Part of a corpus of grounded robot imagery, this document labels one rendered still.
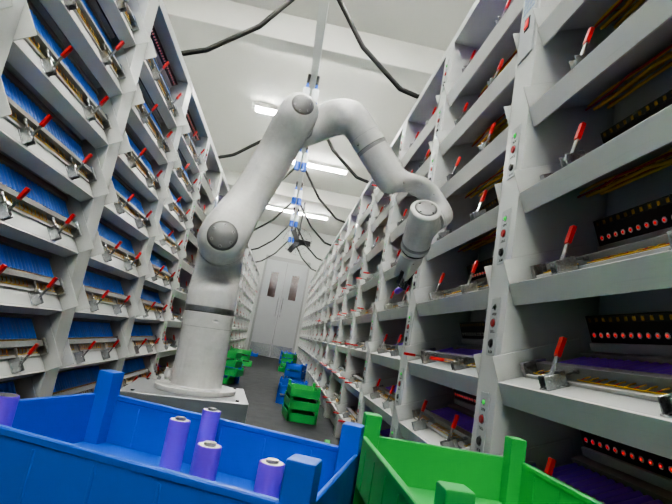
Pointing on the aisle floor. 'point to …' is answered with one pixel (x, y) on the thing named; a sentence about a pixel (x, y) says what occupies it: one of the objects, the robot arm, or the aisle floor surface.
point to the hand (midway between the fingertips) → (405, 281)
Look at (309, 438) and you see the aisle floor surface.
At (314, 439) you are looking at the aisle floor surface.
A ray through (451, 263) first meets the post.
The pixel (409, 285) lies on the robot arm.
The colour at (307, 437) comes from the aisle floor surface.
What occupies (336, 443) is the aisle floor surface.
